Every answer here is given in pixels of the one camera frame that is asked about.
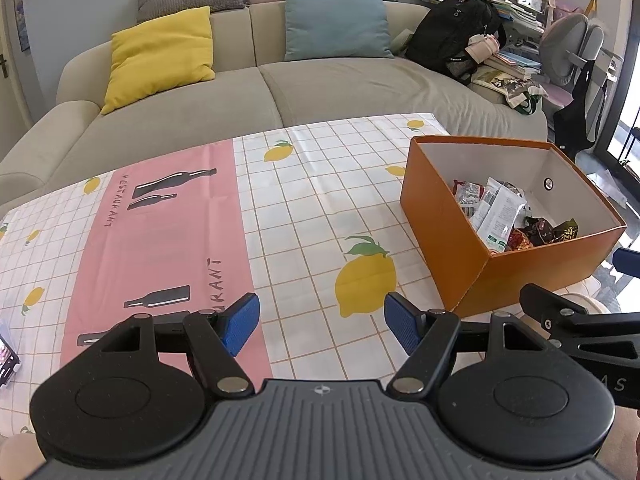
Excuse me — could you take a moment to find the stack of books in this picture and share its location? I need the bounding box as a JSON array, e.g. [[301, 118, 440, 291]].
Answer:
[[485, 50, 543, 81]]

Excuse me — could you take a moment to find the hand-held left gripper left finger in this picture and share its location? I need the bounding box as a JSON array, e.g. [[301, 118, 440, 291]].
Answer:
[[75, 292, 262, 395]]

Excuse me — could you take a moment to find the person's cream trouser leg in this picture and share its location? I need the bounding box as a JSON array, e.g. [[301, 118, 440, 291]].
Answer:
[[555, 277, 621, 316]]

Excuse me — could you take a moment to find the white and green snack packet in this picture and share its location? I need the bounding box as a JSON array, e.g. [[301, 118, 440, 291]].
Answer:
[[470, 177, 528, 253]]

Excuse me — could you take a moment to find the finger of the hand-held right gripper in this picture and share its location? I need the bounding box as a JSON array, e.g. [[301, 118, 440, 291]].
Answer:
[[519, 283, 640, 342], [612, 247, 640, 278]]

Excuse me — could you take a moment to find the black garment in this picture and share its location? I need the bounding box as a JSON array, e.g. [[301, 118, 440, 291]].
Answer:
[[552, 60, 596, 158]]

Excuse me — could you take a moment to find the printed tote bag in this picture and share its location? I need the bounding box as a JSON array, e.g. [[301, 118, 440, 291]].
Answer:
[[472, 69, 548, 115]]

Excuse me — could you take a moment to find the orange cardboard box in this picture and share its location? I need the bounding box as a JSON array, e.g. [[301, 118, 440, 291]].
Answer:
[[400, 135, 628, 318]]

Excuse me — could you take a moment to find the yellow pillow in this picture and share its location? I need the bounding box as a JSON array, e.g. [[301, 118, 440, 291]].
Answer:
[[100, 6, 217, 115]]

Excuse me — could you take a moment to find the clear candy packet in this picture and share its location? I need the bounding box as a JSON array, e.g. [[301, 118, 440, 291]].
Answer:
[[452, 180, 488, 218]]

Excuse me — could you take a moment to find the grey desk chair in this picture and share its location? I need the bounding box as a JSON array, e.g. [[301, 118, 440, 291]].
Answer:
[[540, 12, 621, 153]]

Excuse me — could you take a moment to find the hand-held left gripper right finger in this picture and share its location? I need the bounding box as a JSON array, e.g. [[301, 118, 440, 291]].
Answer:
[[384, 291, 566, 395]]

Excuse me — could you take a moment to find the light blue pillow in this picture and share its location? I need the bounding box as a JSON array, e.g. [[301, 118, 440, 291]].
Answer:
[[282, 0, 396, 62]]

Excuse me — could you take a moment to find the dark brown snack packet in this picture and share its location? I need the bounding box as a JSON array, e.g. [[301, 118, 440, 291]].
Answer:
[[522, 216, 580, 247]]

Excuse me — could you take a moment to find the pale pink pouch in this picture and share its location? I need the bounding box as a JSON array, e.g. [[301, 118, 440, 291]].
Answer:
[[465, 35, 501, 65]]

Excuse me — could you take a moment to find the black backpack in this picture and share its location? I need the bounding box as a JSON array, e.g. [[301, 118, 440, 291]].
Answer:
[[404, 0, 508, 86]]

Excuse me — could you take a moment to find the red snack packet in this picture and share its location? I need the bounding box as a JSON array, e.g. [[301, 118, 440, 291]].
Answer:
[[507, 227, 536, 252]]

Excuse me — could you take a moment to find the smartphone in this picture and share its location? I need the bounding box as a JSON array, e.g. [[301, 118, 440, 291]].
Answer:
[[0, 332, 21, 390]]

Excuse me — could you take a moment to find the beige sofa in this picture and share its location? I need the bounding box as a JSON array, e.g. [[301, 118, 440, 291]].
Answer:
[[0, 0, 548, 206]]

